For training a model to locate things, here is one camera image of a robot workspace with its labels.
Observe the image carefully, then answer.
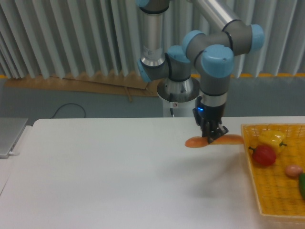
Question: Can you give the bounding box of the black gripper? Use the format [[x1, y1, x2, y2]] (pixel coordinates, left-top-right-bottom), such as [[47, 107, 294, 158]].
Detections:
[[193, 96, 229, 144]]

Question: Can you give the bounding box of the orange baguette bread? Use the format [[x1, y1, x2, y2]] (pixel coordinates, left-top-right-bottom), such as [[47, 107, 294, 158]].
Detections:
[[184, 134, 244, 148]]

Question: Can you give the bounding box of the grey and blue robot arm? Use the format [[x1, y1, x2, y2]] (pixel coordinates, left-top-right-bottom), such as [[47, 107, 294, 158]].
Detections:
[[136, 0, 264, 143]]

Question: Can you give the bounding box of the red bell pepper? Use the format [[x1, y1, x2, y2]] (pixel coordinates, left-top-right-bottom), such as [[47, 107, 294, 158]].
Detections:
[[248, 145, 276, 166]]

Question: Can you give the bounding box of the yellow bell pepper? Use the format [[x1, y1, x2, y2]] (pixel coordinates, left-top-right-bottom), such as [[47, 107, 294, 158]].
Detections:
[[258, 130, 287, 154]]

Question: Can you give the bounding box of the pink egg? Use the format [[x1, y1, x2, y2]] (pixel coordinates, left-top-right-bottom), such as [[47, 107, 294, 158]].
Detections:
[[285, 165, 303, 177]]

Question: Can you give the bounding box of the yellow woven basket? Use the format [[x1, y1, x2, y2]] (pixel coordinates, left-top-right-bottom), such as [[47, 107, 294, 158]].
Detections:
[[241, 124, 305, 220]]

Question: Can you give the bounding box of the brown cardboard sheet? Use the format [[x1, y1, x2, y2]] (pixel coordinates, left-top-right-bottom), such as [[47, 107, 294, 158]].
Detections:
[[5, 70, 160, 102]]

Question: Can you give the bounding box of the green vegetable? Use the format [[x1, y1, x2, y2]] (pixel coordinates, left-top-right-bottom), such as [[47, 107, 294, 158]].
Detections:
[[298, 173, 305, 199]]

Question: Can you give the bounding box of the silver laptop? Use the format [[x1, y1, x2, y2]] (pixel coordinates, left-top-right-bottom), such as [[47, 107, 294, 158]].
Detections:
[[0, 117, 28, 159]]

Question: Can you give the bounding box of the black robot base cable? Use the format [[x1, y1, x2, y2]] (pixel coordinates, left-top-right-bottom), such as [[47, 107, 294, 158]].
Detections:
[[169, 93, 176, 118]]

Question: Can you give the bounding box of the black floor cable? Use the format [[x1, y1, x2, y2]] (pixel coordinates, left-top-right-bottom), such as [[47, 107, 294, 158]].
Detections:
[[49, 103, 86, 119]]

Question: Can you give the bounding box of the white laptop cable plug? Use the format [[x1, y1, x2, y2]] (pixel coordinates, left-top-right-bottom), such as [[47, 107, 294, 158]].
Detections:
[[9, 151, 20, 156]]

